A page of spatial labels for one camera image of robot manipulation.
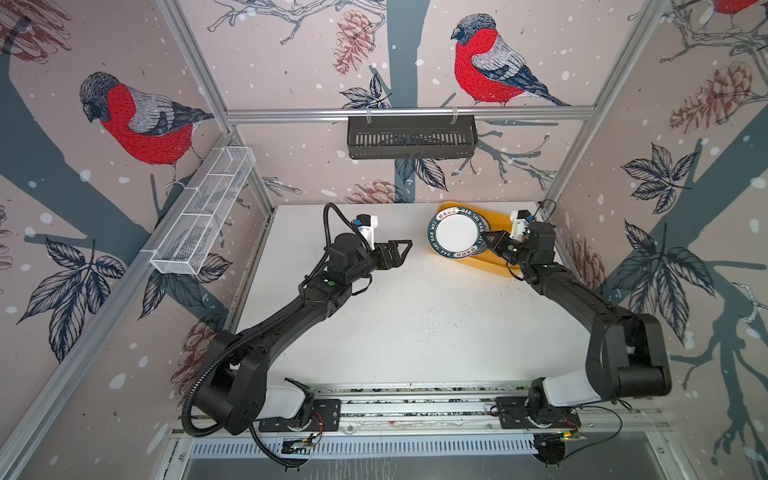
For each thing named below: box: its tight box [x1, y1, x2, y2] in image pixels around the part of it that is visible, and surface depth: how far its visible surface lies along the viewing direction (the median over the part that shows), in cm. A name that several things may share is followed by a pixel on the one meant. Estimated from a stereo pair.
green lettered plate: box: [427, 207, 485, 259], surface depth 94 cm
